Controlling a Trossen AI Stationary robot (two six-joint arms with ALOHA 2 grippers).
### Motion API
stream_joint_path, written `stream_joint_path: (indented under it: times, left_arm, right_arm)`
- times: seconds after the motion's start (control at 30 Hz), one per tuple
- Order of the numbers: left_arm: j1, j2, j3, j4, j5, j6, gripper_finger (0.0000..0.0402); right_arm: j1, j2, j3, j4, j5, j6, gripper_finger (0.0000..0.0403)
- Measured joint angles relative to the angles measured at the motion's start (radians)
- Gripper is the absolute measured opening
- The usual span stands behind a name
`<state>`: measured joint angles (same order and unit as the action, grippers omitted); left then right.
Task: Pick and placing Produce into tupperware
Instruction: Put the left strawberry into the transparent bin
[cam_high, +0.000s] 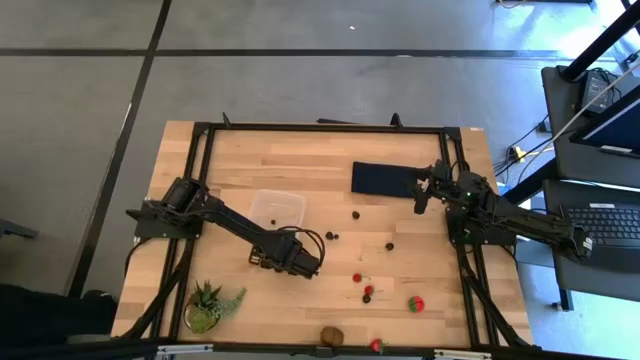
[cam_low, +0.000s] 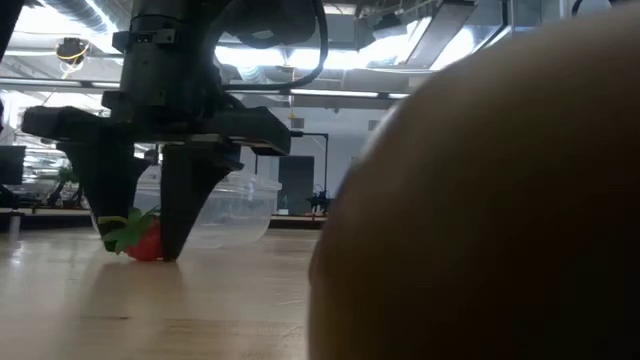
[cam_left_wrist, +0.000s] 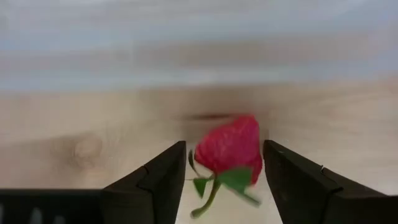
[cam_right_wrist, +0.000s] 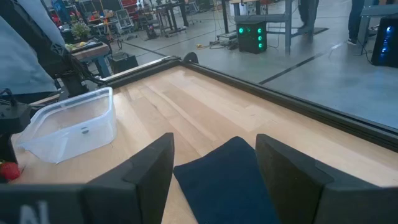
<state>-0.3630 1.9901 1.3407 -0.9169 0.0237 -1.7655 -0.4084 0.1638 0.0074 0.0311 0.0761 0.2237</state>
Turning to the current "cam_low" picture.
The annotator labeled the black yellow cable reel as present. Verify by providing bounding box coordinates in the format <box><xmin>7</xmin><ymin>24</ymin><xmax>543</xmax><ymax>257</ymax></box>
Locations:
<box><xmin>54</xmin><ymin>37</ymin><xmax>92</xmax><ymax>76</ymax></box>

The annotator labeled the clear plastic tupperware container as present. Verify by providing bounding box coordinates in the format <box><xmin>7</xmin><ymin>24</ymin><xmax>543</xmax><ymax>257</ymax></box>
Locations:
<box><xmin>132</xmin><ymin>164</ymin><xmax>284</xmax><ymax>251</ymax></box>

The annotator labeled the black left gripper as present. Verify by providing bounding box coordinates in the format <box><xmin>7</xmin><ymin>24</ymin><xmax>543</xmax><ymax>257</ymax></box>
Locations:
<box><xmin>20</xmin><ymin>9</ymin><xmax>291</xmax><ymax>262</ymax></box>

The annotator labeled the long dark wooden table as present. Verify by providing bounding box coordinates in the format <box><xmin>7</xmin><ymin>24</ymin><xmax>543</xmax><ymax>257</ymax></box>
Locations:
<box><xmin>0</xmin><ymin>207</ymin><xmax>99</xmax><ymax>232</ymax></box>
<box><xmin>269</xmin><ymin>213</ymin><xmax>329</xmax><ymax>230</ymax></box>

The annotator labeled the small green potted tree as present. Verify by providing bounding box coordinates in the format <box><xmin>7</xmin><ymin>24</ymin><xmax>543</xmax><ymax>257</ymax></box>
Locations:
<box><xmin>49</xmin><ymin>167</ymin><xmax>85</xmax><ymax>209</ymax></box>

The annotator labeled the brown kiwi fruit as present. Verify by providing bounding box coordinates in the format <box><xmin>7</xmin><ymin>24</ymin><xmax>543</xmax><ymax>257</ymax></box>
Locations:
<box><xmin>307</xmin><ymin>3</ymin><xmax>640</xmax><ymax>360</ymax></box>

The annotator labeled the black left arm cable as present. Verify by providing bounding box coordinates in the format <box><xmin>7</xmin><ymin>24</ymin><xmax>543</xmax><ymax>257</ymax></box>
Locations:
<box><xmin>219</xmin><ymin>0</ymin><xmax>330</xmax><ymax>92</ymax></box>

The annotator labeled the black robot station frame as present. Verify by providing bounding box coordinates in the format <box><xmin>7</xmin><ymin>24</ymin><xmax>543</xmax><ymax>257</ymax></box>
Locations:
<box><xmin>289</xmin><ymin>131</ymin><xmax>330</xmax><ymax>216</ymax></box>

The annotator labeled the small red strawberry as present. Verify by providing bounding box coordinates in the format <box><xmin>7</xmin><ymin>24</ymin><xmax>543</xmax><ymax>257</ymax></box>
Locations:
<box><xmin>97</xmin><ymin>205</ymin><xmax>164</xmax><ymax>262</ymax></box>

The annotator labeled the black computer monitor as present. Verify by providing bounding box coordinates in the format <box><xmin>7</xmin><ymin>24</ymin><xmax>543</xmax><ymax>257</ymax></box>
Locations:
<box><xmin>0</xmin><ymin>145</ymin><xmax>26</xmax><ymax>186</ymax></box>

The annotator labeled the long ceiling light strip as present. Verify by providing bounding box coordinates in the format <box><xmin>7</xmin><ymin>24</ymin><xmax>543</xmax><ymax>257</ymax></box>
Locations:
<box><xmin>0</xmin><ymin>77</ymin><xmax>411</xmax><ymax>100</ymax></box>

